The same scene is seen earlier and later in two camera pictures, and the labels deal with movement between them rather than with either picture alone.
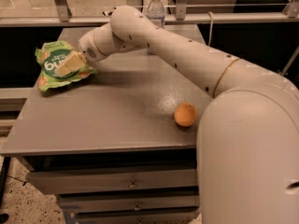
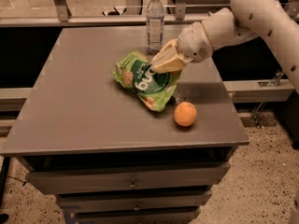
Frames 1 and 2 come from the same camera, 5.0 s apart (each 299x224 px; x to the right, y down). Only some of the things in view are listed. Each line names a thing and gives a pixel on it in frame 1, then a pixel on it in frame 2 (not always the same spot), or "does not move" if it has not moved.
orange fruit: (185, 114) does not move
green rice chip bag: (49, 55) -> (135, 72)
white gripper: (88, 48) -> (193, 41)
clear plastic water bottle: (156, 10) does not move
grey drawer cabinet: (117, 147) does not move
